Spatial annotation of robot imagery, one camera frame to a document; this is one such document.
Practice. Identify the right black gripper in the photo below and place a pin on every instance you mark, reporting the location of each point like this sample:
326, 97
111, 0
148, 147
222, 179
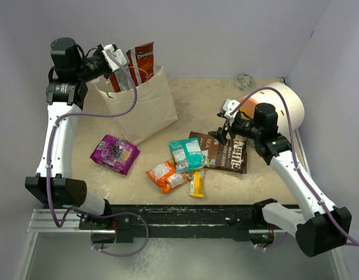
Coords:
221, 133

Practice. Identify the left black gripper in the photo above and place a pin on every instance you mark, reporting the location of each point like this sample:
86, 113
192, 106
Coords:
99, 53

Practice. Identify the brown m&m's bag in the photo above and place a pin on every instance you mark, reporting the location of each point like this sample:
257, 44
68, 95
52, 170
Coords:
231, 157

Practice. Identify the red doritos bag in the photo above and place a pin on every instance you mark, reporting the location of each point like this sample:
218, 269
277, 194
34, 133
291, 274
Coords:
140, 67

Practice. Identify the brown paper bag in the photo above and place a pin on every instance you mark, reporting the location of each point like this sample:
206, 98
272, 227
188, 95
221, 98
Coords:
153, 111

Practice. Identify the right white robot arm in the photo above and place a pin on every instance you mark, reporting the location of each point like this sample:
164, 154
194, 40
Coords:
319, 226

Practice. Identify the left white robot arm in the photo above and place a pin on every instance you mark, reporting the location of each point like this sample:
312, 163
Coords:
53, 183

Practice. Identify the orange snack bag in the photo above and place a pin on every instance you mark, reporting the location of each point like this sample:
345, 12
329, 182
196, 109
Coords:
166, 178

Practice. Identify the purple candy bag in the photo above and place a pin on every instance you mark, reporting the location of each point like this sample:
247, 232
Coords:
115, 153

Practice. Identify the teal snack packet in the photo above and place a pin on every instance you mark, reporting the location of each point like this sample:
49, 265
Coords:
188, 155

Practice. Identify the small tape roll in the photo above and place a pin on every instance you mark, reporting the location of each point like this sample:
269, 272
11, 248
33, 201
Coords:
244, 82

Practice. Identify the yellow snack bar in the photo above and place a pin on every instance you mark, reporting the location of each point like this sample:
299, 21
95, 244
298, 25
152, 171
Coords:
196, 185

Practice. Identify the large cylindrical drum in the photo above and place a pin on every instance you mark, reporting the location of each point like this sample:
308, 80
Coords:
293, 102

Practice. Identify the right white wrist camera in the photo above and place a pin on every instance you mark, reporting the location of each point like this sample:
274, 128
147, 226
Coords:
229, 110

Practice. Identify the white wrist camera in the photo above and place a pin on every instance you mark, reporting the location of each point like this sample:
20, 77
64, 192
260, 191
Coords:
229, 110
115, 57

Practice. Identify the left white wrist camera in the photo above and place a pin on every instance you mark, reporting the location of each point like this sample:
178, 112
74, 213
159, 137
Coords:
115, 57

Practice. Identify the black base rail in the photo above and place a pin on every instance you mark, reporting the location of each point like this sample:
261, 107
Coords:
241, 223

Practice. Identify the aluminium frame rail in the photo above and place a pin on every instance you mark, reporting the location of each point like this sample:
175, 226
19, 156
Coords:
51, 252

